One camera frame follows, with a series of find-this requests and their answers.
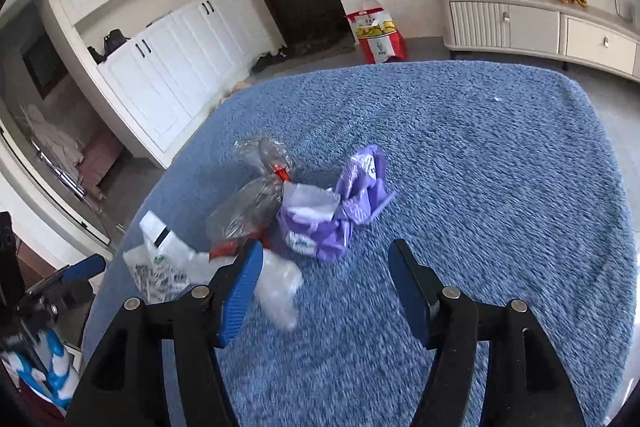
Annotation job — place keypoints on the clear plastic film piece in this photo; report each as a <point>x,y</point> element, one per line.
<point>277,292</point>

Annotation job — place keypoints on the white cloth pile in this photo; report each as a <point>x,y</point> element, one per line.
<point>52,139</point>

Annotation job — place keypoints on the pink padded bench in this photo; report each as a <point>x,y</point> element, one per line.
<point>102,154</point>

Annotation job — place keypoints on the clear wrapper with red strip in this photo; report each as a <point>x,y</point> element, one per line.
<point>245,207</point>

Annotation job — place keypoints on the pile of dark shoes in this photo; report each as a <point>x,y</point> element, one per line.
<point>265,62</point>

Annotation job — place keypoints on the white hallway cabinet unit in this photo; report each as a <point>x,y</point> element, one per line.
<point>150,77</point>

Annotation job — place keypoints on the black handbag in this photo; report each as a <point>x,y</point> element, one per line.
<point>114,43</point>

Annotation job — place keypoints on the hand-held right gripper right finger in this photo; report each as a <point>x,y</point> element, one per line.
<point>412,292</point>

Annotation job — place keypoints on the purple plastic wrapper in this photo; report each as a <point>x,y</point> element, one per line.
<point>350,202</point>

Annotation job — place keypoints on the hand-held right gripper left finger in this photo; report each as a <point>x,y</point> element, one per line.
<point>240,292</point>

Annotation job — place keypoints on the white television cabinet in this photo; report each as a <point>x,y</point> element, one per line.
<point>530,27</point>

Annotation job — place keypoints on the blue fluffy mat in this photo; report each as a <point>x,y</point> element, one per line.
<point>475,187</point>

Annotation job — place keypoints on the red and white paper bag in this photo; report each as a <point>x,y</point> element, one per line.
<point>380,37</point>

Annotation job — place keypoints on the white printed wrapper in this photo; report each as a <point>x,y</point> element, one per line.
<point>155,257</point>

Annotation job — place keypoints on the blue and white patterned object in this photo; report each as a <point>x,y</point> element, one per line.
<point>55,367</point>

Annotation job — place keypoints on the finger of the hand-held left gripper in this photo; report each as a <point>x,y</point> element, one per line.
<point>85,267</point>

